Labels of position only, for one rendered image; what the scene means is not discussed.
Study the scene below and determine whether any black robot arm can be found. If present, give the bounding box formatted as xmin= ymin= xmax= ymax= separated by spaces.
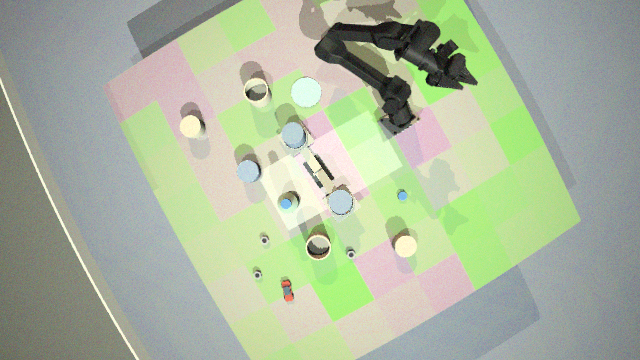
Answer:
xmin=314 ymin=19 xmax=441 ymax=129

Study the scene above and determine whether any pale white round dish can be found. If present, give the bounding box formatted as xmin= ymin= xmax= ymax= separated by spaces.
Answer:
xmin=291 ymin=77 xmax=321 ymax=107

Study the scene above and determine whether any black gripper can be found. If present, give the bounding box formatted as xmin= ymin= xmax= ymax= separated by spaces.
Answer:
xmin=416 ymin=48 xmax=478 ymax=90

